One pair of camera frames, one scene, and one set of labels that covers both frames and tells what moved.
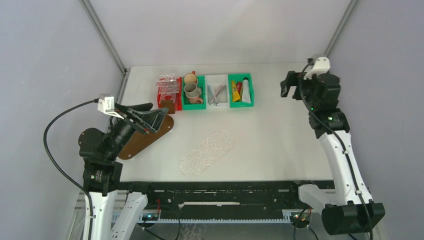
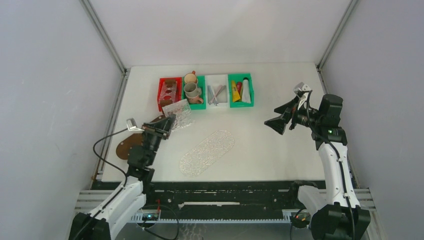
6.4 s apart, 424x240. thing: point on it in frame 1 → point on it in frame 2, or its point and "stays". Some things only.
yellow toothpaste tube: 235,93 stays
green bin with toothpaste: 239,77 stays
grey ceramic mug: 191,90 stays
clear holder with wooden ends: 169,104 → 168,92
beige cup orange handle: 190,77 stays
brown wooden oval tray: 138,139 stays
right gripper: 291,80 → 288,110
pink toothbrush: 220,87 stays
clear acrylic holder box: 168,86 → 182,109
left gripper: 153,118 → 164,126
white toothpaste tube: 246,97 stays
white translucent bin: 217,92 stays
